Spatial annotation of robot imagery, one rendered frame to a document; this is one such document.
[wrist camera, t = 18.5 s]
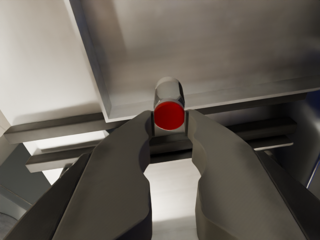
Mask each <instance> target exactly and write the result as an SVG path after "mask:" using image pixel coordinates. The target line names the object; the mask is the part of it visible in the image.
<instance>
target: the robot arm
mask: <svg viewBox="0 0 320 240"><path fill-rule="evenodd" d="M184 112H185V114H184V130H185V136H188V138H189V139H190V140H191V142H192V144H193V147H192V159H191V160H192V163H193V164H194V165H195V166H196V168H197V169H198V171H199V173H200V175H201V177H200V179H199V181H198V187H197V196H196V204H195V217H196V227H197V235H198V239H199V240H320V200H319V199H318V198H317V197H316V196H315V195H313V194H312V193H311V192H310V191H309V190H308V189H307V188H305V187H304V186H303V185H302V184H301V183H300V182H298V181H297V180H296V179H295V178H294V177H293V176H292V175H290V174H289V173H288V172H287V171H286V170H285V169H284V168H283V167H282V166H280V165H279V164H278V163H277V162H276V161H275V160H274V159H272V158H271V157H270V156H269V155H268V154H267V153H265V152H264V151H255V150H254V149H253V148H252V147H251V146H250V145H249V144H248V143H247V142H245V141H244V140H243V139H242V138H241V137H239V136H238V135H237V134H235V133H234V132H232V131H231V130H229V129H228V128H226V127H224V126H222V125H221V124H219V123H217V122H216V121H214V120H212V119H210V118H209V117H207V116H205V115H203V114H202V113H200V112H198V111H196V110H191V109H189V110H185V111H184ZM152 136H155V122H154V111H151V110H145V111H143V112H142V113H140V114H139V115H137V116H136V117H134V118H133V119H131V120H129V121H128V122H126V123H125V124H123V125H122V126H120V127H119V128H117V129H116V130H114V131H113V132H112V133H111V134H109V135H108V136H107V137H105V138H104V139H103V140H102V141H101V142H100V143H99V144H98V145H97V146H96V147H95V148H94V149H93V150H92V151H91V152H90V153H83V154H81V155H80V156H79V157H78V159H77V160H76V161H75V162H74V163H73V164H72V165H71V166H70V167H69V168H68V169H67V170H66V171H65V172H64V173H63V174H62V175H61V176H60V177H59V178H58V179H57V180H56V181H55V182H54V183H53V184H52V185H51V186H50V187H49V188H48V189H47V190H46V191H45V192H44V193H43V194H42V195H41V197H40V198H39V199H38V200H37V201H36V202H35V203H34V204H33V205H32V206H31V207H30V208H29V209H28V210H27V211H26V212H25V213H24V214H23V215H22V217H21V218H20V219H19V220H17V219H15V218H14V217H12V216H9V215H7V214H4V213H1V212H0V240H151V238H152V204H151V193H150V182H149V180H148V179H147V178H146V176H145V175H144V172H145V170H146V168H147V167H148V165H149V164H150V145H149V141H150V140H151V139H152Z"/></svg>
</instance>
